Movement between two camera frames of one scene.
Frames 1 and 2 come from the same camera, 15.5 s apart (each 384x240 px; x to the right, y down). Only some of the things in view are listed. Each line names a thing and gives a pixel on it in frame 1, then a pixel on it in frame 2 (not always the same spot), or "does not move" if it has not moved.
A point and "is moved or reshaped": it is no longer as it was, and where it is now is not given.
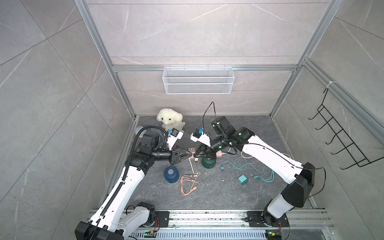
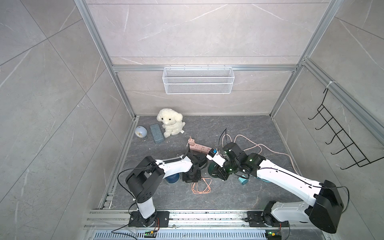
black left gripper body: (172, 158) to (191, 178)
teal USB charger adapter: (243, 179) does not move
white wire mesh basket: (198, 80) does not move
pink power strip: (192, 153) to (199, 146)
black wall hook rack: (359, 158) does not move
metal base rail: (226, 224) does not move
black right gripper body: (210, 152) to (227, 168)
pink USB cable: (188, 183) is moved or reshaped
